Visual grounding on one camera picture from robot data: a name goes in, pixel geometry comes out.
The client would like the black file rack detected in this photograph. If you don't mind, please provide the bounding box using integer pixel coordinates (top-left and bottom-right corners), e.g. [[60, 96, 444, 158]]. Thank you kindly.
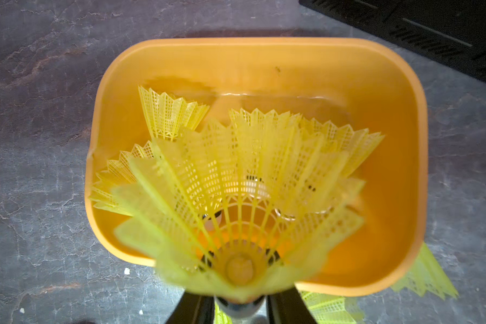
[[300, 0, 486, 83]]

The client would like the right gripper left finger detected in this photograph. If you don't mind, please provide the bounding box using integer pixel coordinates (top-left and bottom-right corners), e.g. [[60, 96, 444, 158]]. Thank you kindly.
[[166, 292, 215, 324]]

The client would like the yellow shuttlecock top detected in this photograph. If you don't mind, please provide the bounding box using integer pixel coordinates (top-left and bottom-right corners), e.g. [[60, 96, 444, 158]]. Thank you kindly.
[[138, 86, 210, 140]]

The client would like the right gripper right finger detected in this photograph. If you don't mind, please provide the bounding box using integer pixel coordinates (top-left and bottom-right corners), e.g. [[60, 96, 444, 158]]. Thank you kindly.
[[267, 288, 317, 324]]

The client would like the yellow shuttlecock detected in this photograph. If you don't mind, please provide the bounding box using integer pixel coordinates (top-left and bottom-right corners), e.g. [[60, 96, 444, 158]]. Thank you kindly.
[[300, 118, 385, 177], [89, 140, 154, 217], [112, 109, 365, 304], [390, 243, 459, 300], [138, 86, 210, 140], [301, 292, 365, 323]]

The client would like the yellow plastic storage box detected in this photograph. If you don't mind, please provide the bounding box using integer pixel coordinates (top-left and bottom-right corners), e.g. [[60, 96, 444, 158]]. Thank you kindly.
[[85, 37, 428, 296]]

